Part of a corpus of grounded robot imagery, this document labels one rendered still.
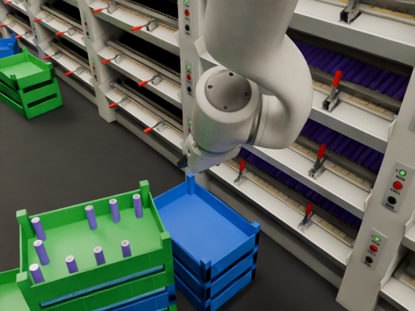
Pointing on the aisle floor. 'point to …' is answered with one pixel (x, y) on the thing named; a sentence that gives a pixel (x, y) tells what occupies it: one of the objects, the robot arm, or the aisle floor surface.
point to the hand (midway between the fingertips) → (207, 160)
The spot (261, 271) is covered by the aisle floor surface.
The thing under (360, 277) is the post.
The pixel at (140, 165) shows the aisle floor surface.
